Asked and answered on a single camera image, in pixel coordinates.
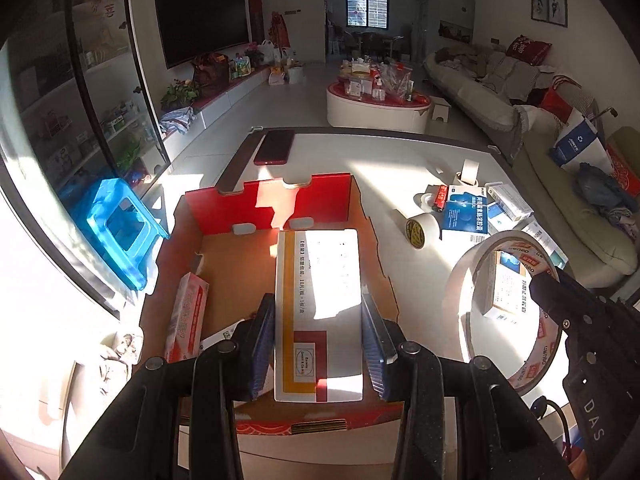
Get white text medicine box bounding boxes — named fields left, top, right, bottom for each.
left=522, top=217, right=568, bottom=269

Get large printed tape roll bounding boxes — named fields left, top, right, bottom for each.
left=442, top=231, right=561, bottom=396

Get green white medicine box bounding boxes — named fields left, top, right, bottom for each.
left=492, top=252, right=529, bottom=314

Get yellow black tape roll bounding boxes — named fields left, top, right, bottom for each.
left=404, top=212, right=440, bottom=249

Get white orange striped medicine box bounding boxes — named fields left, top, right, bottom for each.
left=273, top=229, right=363, bottom=403

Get beige sofa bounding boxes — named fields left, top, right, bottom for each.
left=424, top=47, right=639, bottom=288

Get pink white flat box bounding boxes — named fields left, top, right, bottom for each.
left=164, top=272, right=209, bottom=363

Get white blue stacked medicine box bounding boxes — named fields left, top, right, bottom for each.
left=487, top=182, right=534, bottom=222

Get blue white paper bag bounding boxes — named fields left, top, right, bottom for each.
left=548, top=108, right=614, bottom=176

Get small red tube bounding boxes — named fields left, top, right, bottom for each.
left=432, top=184, right=448, bottom=212

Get red cardboard box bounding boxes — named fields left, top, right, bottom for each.
left=142, top=174, right=402, bottom=434

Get blue plastic stool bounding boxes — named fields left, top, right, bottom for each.
left=70, top=178, right=170, bottom=292

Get small white wooden stool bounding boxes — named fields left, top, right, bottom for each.
left=431, top=96, right=451, bottom=124

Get red cushion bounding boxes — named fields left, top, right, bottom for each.
left=506, top=35, right=552, bottom=66

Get round white red coffee table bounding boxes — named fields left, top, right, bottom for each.
left=326, top=58, right=434, bottom=134

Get glass display cabinet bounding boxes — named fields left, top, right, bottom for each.
left=0, top=0, right=172, bottom=241

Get green potted plant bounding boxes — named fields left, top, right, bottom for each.
left=160, top=79, right=201, bottom=112

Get dark red bag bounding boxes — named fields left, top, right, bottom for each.
left=191, top=53, right=230, bottom=99

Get black television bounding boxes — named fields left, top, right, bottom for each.
left=154, top=0, right=250, bottom=68

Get wall picture frames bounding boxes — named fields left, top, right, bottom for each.
left=530, top=0, right=568, bottom=27

